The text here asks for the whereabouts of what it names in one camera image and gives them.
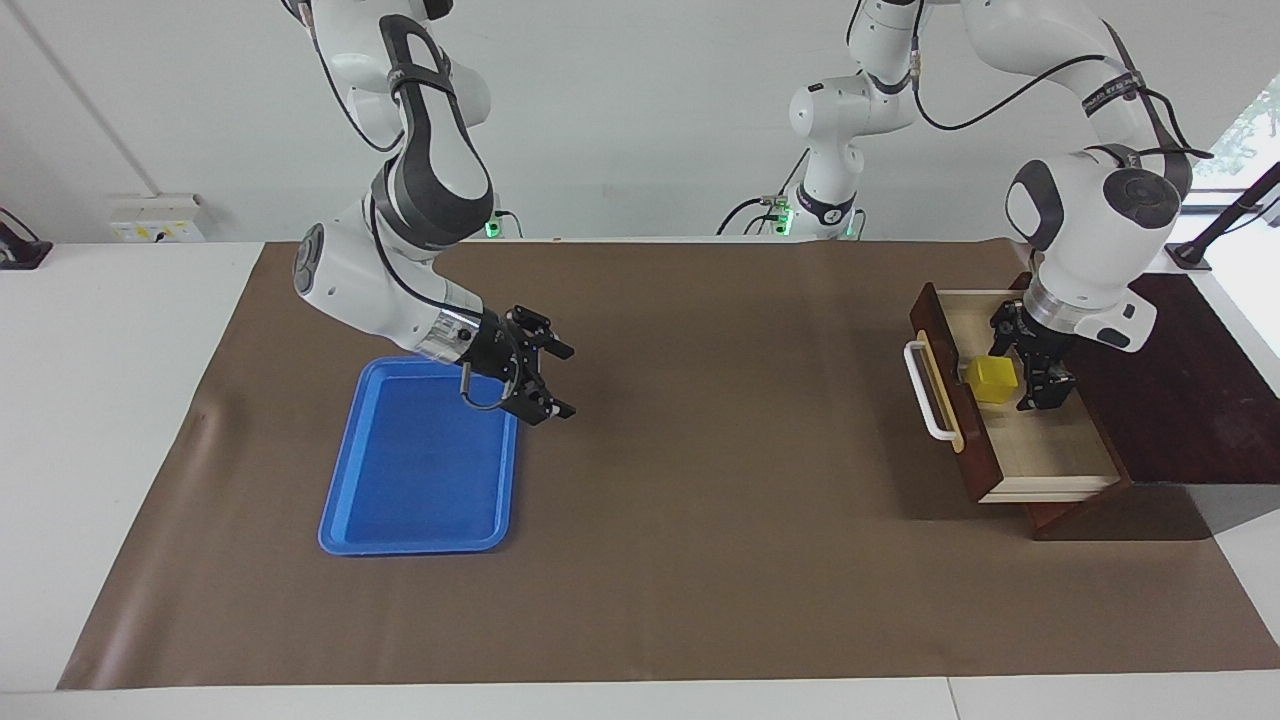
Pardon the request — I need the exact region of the dark wooden drawer cabinet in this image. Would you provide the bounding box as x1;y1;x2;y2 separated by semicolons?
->
1010;270;1280;542

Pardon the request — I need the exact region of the blue plastic tray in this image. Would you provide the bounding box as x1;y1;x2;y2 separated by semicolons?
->
318;354;521;557

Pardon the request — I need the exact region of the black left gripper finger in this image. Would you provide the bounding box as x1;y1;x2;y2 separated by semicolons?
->
1018;358;1079;413
990;298;1023;356

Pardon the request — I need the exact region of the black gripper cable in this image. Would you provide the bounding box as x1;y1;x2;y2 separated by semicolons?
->
905;0;1216;161
300;0;523;413

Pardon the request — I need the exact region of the wooden drawer with white handle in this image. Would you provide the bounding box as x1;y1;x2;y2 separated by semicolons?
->
903;283;1123;504

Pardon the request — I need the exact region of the white wall socket box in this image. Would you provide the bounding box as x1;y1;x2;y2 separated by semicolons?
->
108;195;207;244

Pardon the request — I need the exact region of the black angled stand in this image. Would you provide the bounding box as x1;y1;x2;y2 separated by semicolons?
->
1165;162;1280;272

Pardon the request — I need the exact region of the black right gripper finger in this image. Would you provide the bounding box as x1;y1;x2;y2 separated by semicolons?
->
500;375;578;426
507;305;576;361

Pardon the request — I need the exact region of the yellow cube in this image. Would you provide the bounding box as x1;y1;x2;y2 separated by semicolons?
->
965;355;1020;406

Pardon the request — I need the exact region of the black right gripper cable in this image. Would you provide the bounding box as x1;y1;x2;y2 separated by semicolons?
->
300;0;523;413

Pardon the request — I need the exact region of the black clamp mount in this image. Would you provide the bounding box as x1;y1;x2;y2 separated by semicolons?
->
0;208;53;271

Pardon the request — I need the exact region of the brown table mat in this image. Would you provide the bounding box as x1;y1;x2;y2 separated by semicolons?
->
57;237;1280;691

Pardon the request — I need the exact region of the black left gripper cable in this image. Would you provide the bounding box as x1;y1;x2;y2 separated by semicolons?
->
905;0;1216;161

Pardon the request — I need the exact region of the black left arm base cable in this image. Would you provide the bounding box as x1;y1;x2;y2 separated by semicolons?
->
716;196;791;237

